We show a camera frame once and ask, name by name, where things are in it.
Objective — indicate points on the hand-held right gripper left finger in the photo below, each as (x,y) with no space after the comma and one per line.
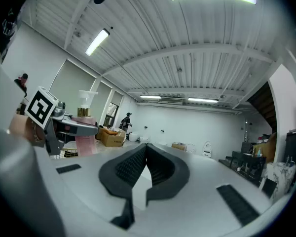
(113,176)

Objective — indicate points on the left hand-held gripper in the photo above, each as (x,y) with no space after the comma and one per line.
(40,106)

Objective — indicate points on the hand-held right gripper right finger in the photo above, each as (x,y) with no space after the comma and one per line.
(177,179)

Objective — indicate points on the person's left forearm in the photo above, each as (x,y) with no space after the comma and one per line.
(21,126)

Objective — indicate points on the large cardboard box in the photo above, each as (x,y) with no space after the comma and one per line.
(113,139)

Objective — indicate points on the grey roller blind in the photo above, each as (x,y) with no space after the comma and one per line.
(71,90)
(102,102)

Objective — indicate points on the small cardboard box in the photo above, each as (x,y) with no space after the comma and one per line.
(178,146)

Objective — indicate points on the black vanity table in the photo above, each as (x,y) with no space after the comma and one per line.
(246,164)

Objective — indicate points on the teal bottle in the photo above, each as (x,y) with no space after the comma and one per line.
(258,152)

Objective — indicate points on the marble cabinet with black panel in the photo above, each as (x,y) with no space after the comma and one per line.
(280,179)

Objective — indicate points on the brown staircase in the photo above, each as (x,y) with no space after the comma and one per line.
(265,105)

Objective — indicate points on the person's black shirt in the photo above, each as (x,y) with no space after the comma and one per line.
(7,16)

